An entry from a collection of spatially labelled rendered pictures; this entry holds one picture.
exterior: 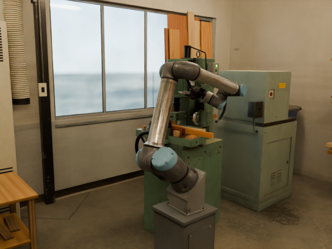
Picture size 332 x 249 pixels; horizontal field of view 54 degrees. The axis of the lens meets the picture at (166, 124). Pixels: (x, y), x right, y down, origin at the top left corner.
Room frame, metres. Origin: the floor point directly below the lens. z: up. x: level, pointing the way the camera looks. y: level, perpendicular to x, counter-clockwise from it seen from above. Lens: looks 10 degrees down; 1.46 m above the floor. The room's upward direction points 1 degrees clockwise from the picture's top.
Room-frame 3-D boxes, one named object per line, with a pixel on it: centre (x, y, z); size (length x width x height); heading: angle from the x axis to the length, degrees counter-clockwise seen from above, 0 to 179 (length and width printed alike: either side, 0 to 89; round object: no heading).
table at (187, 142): (2.66, 0.00, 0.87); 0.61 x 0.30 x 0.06; 49
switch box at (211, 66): (2.88, -0.40, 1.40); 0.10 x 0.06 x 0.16; 139
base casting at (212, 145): (2.82, -0.17, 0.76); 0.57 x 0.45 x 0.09; 139
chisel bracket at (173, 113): (2.74, -0.10, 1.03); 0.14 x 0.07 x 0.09; 139
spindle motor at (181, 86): (2.73, -0.09, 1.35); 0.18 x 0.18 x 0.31
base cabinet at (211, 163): (2.82, -0.16, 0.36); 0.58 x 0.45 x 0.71; 139
